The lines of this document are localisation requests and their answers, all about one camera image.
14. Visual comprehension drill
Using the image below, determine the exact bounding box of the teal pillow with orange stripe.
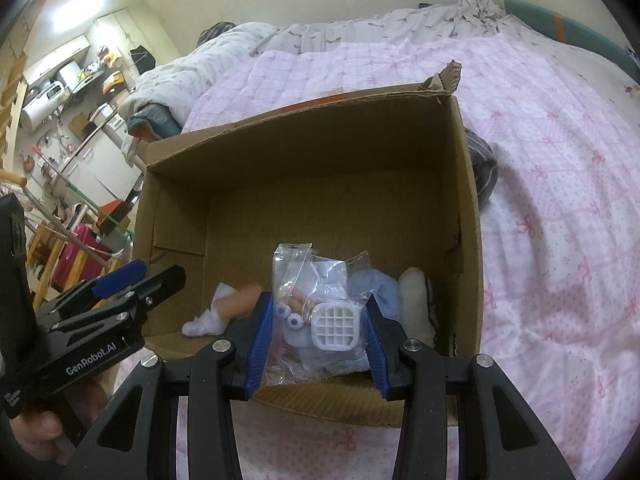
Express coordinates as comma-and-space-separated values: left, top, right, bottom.
504, 0, 640, 81

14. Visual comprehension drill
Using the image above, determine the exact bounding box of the white cabinet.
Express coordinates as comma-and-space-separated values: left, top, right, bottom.
65, 135, 143, 206

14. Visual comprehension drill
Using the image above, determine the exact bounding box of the skin-coloured soft toy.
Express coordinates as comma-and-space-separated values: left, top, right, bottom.
225, 285, 263, 320

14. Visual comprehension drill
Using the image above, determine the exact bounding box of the grey floral duvet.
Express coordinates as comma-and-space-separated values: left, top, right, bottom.
122, 0, 516, 136

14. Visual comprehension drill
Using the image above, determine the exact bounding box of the brown cardboard box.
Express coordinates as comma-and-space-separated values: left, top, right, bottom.
132, 60, 483, 428

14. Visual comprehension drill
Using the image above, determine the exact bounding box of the white water heater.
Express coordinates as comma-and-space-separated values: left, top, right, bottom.
20, 95, 61, 133

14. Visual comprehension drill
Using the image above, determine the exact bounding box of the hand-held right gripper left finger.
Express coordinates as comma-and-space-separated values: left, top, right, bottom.
60, 291, 275, 480

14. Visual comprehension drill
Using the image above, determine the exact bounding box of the orange and black box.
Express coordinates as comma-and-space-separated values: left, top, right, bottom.
97, 200, 132, 236

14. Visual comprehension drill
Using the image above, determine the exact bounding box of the pink bow print quilt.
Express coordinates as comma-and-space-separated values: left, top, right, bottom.
170, 35, 640, 480

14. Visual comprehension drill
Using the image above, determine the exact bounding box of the teal and orange pillow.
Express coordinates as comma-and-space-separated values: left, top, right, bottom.
126, 105, 182, 143

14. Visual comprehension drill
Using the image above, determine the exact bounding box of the white sock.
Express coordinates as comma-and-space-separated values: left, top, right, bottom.
181, 282, 236, 337

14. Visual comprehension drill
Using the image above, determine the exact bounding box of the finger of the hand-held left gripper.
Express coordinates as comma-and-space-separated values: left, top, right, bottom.
49, 265, 187, 337
35, 259, 149, 321

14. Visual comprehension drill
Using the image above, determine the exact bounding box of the light blue fluffy scrunchie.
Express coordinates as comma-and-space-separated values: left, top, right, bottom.
347, 269, 403, 333

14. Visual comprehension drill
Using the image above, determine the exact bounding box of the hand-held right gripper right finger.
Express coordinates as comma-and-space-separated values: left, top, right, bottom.
366, 294, 578, 480

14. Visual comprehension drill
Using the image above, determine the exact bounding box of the clear plastic toy bag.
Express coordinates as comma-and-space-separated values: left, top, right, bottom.
265, 242, 373, 388

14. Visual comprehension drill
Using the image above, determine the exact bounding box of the person's left hand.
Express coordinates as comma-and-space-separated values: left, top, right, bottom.
7, 377, 113, 466

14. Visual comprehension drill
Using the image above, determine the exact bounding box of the black hanging bag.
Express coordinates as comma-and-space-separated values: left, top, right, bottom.
130, 47, 156, 73

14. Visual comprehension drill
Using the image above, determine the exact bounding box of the dark striped pillow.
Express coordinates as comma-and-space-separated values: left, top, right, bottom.
197, 22, 236, 46

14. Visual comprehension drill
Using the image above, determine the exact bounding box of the red suitcase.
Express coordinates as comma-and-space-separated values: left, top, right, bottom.
50, 224, 108, 293

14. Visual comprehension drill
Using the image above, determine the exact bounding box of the yellow wooden rack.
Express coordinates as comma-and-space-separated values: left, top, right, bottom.
27, 232, 66, 306

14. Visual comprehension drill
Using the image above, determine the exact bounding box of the dark striped cloth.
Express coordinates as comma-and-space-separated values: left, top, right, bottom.
465, 127, 500, 211

